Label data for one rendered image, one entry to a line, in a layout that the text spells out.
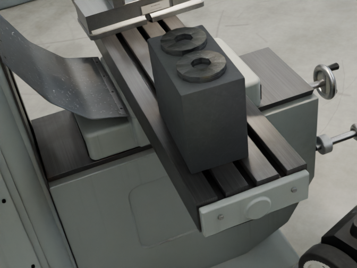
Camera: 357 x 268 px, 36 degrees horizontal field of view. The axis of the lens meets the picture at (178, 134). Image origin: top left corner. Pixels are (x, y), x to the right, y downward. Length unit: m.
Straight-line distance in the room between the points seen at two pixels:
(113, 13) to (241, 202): 0.73
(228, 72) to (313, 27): 2.55
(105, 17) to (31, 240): 0.62
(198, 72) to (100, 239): 0.78
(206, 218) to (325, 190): 1.43
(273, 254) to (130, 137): 0.73
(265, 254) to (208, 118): 1.00
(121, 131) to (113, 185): 0.17
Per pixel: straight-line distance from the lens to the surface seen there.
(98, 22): 1.54
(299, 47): 3.32
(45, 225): 1.46
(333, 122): 2.75
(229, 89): 0.96
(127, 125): 1.39
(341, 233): 1.44
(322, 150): 1.74
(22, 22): 4.11
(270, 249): 1.93
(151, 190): 1.55
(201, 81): 0.96
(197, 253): 1.81
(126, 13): 1.56
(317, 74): 1.83
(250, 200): 1.03
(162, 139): 1.15
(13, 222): 1.41
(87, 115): 1.33
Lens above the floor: 1.70
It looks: 39 degrees down
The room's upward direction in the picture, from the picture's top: 8 degrees counter-clockwise
